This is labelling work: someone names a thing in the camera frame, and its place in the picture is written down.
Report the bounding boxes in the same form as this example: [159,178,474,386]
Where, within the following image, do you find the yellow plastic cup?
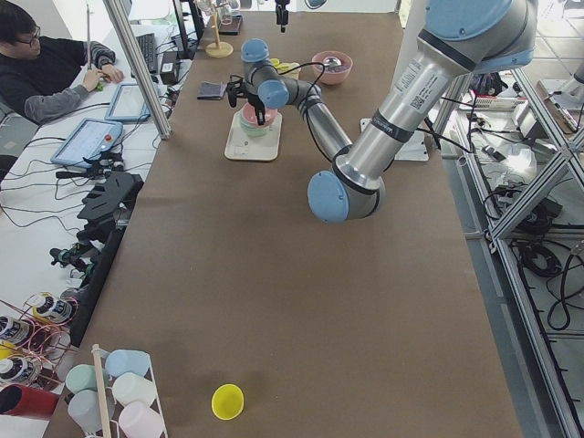
[211,383,245,421]

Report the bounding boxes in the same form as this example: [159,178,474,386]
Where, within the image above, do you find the black keyboard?
[136,33,158,74]

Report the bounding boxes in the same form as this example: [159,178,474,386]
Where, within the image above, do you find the large pink bowl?
[312,50,353,85]

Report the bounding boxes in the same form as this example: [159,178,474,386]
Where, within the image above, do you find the red cylinder can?
[1,384,59,420]

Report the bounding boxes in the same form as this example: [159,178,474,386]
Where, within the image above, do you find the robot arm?
[226,0,537,223]

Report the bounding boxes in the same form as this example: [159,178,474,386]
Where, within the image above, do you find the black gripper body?
[226,75,260,108]
[275,0,289,32]

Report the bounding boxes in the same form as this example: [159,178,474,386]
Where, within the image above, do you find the small pink bowl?
[242,103,278,126]

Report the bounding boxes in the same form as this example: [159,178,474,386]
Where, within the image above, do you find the seated person in black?
[1,1,124,125]

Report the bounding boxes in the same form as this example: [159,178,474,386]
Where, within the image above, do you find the grey folded cloth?
[197,81,226,100]

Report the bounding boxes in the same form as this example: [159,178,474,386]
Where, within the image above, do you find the top green bowl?
[238,111,279,138]

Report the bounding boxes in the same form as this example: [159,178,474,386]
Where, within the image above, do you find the aluminium frame post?
[103,0,172,140]

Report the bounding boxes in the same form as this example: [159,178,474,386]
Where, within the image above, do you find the wooden mug tree stand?
[195,0,234,58]

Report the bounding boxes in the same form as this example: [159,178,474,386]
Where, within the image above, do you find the cream rabbit tray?
[224,110,282,162]

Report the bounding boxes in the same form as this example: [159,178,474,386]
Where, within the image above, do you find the blue teach pendant tablet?
[50,118,123,169]

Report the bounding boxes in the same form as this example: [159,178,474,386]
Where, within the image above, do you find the white cup rack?
[66,344,169,437]

